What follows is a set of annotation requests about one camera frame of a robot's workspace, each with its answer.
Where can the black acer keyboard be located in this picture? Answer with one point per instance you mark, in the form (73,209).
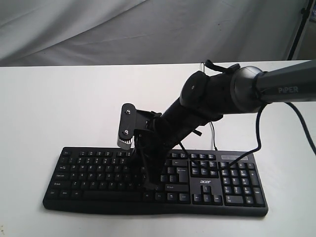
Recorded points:
(101,181)

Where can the grey backdrop cloth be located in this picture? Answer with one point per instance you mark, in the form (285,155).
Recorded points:
(120,32)

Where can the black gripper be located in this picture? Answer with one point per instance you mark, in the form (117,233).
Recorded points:
(155,135)

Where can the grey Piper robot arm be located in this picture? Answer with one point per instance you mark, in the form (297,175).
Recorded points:
(203,98)

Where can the black tripod stand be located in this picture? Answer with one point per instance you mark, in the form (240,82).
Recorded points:
(305,13)

